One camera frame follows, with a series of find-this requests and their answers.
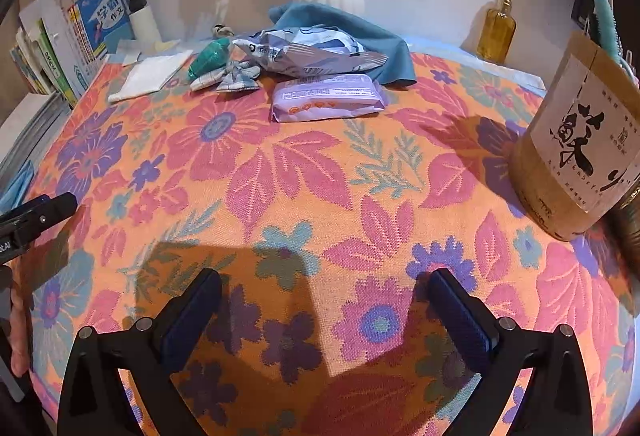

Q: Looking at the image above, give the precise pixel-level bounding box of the blue white plastic package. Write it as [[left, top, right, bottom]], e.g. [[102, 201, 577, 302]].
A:
[[232, 26, 387, 78]]

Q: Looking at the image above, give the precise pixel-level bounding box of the stack of books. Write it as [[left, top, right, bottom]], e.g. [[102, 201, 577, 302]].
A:
[[0, 0, 137, 187]]

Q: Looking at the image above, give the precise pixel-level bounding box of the floral orange table cloth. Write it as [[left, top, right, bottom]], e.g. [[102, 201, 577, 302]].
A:
[[18, 54, 637, 435]]

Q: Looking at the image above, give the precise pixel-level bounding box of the small striped shell object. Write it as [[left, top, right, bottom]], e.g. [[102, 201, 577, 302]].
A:
[[212, 24, 235, 39]]

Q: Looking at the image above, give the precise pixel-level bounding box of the teal towel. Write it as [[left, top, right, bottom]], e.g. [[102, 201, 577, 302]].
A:
[[0, 160, 35, 215]]

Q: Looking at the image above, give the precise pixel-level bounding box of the brown cylindrical paper container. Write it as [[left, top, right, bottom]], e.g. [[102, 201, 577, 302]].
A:
[[509, 32, 639, 241]]

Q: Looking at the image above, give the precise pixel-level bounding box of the white folded napkin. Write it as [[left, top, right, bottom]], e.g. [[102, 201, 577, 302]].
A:
[[107, 50, 193, 105]]

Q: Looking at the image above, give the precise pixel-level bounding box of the amber glass bottle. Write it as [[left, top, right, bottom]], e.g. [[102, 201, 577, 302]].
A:
[[476, 0, 516, 65]]

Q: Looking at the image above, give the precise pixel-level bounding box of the person's left hand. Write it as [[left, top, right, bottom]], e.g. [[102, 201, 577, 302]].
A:
[[10, 282, 30, 378]]

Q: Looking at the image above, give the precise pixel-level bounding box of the teal mesh sponge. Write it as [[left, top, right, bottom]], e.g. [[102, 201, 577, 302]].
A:
[[188, 38, 230, 82]]

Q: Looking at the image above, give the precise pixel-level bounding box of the purple wipes pack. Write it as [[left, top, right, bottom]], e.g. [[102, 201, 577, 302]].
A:
[[271, 74, 387, 123]]

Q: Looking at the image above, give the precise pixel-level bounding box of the blue cloth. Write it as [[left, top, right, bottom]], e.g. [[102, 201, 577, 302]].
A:
[[268, 1, 416, 88]]

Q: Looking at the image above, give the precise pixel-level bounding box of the plaid fabric bow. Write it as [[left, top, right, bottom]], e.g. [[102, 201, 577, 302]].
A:
[[190, 60, 262, 93]]

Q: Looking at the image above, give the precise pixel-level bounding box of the teal brush in container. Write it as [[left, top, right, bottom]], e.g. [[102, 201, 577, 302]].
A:
[[593, 0, 639, 86]]

